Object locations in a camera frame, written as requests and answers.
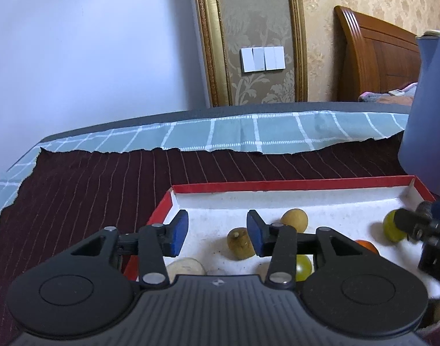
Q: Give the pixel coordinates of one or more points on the tan round pear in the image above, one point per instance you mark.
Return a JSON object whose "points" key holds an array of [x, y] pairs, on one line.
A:
{"points": [[295, 217]]}

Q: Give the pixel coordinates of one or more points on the white tray with red rim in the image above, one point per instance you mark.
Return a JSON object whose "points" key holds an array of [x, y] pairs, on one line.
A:
{"points": [[212, 212]]}

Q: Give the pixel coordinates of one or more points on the blue electric kettle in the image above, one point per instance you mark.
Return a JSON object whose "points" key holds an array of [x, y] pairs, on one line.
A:
{"points": [[428, 115]]}

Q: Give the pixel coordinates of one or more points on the teal checked cloth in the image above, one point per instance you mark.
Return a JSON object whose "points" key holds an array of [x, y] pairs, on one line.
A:
{"points": [[277, 133]]}

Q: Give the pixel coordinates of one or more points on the green plum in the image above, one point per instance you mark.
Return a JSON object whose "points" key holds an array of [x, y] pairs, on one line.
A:
{"points": [[390, 227], [303, 267]]}

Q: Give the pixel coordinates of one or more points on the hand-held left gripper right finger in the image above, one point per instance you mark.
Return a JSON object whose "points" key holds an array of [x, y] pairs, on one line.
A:
{"points": [[254, 234]]}

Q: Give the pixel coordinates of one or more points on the pink cloth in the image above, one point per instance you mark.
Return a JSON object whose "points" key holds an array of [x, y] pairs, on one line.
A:
{"points": [[371, 96]]}

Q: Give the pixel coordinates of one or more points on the white remote control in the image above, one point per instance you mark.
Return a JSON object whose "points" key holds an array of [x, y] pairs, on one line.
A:
{"points": [[396, 92]]}

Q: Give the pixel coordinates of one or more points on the wooden headboard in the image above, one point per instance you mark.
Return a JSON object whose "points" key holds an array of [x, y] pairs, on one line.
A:
{"points": [[378, 54]]}

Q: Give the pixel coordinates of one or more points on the orange tangerine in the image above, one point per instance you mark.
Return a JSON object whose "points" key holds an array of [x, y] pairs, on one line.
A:
{"points": [[367, 245]]}

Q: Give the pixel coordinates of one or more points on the white wall switch panel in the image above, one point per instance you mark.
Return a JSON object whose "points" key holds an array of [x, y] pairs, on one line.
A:
{"points": [[263, 59]]}

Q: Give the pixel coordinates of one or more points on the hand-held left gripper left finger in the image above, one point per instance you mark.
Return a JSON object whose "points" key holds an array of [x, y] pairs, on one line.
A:
{"points": [[179, 234]]}

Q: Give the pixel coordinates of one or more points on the brown round pear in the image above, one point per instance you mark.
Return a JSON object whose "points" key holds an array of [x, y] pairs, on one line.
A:
{"points": [[238, 245]]}

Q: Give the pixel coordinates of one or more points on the gold framed wall panel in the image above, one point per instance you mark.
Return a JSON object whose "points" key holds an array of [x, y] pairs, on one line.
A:
{"points": [[254, 18]]}

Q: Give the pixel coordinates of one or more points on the pale potato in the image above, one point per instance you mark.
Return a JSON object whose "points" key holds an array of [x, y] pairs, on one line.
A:
{"points": [[185, 267]]}

